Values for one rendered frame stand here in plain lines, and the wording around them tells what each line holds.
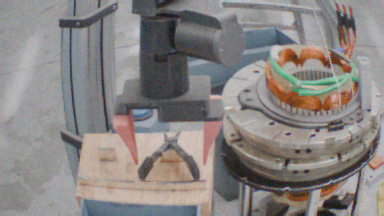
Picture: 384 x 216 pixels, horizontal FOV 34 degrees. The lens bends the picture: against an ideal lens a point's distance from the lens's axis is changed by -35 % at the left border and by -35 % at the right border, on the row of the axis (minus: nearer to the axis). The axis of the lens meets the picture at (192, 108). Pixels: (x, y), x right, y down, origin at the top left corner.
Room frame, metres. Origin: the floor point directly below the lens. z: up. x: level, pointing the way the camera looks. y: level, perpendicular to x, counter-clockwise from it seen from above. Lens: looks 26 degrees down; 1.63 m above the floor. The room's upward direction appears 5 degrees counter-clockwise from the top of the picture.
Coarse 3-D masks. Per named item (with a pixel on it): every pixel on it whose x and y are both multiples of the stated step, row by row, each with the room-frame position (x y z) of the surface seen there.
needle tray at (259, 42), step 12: (252, 36) 1.47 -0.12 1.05; (264, 36) 1.48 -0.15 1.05; (276, 36) 1.49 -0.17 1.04; (288, 36) 1.44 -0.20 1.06; (252, 48) 1.47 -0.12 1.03; (264, 48) 1.47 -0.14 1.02; (192, 60) 1.42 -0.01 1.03; (204, 60) 1.42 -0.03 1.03; (240, 60) 1.34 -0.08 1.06; (252, 60) 1.35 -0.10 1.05; (264, 60) 1.36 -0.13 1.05; (192, 72) 1.31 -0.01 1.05; (204, 72) 1.31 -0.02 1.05; (216, 72) 1.32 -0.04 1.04; (228, 72) 1.33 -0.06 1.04; (216, 84) 1.32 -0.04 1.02; (216, 144) 1.38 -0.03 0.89; (216, 156) 1.38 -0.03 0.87; (216, 168) 1.39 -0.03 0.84; (216, 180) 1.39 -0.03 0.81; (228, 180) 1.34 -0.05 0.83; (216, 192) 1.39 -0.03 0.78; (228, 192) 1.34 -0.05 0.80
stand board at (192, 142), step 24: (96, 144) 1.07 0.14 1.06; (120, 144) 1.07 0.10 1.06; (144, 144) 1.07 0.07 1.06; (192, 144) 1.06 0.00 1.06; (96, 168) 1.00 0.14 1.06; (120, 168) 1.00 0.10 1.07; (168, 168) 1.00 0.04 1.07; (96, 192) 0.93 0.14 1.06; (120, 192) 0.93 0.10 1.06; (144, 192) 0.93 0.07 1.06; (168, 192) 0.93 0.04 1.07; (192, 192) 0.93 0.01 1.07
